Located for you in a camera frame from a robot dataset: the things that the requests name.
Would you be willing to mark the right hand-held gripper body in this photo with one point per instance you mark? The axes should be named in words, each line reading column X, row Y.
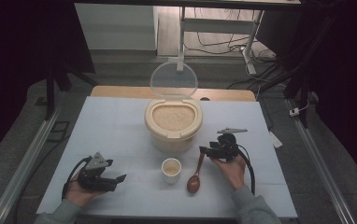
column 228, row 147

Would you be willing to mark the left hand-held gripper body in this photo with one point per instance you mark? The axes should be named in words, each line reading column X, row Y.
column 94, row 182

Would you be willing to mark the beige rice container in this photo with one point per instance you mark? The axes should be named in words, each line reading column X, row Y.
column 173, row 141

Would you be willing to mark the brown wooden spoon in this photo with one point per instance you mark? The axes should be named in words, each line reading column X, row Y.
column 194, row 184

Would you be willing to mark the white cup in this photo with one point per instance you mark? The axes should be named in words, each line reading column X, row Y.
column 171, row 179

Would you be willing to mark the person's left hand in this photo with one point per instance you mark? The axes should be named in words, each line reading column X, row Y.
column 78, row 196

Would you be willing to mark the person's right hand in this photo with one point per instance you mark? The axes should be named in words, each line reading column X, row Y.
column 234, row 172

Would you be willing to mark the pale blue table mat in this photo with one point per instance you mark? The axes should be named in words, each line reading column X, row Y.
column 114, row 130

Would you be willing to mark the uncooked rice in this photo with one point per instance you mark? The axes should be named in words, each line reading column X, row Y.
column 173, row 117

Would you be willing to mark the white paper tag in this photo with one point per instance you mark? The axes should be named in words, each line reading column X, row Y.
column 275, row 140

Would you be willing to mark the wooden table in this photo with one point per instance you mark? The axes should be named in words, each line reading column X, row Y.
column 120, row 91

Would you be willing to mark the clear plastic container lid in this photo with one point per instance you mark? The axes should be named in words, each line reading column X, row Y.
column 173, row 76

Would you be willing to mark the black stand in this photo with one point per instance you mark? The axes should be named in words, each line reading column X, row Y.
column 50, row 90
column 302, row 90

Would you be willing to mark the black curtain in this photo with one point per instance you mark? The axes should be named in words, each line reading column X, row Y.
column 17, row 62
column 348, row 77

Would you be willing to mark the black floor bracket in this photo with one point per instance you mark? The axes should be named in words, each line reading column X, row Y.
column 58, row 131

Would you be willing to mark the metal rail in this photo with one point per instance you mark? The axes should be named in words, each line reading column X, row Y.
column 320, row 165
column 27, row 161

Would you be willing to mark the white desk frame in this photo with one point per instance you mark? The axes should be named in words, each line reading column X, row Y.
column 217, row 25

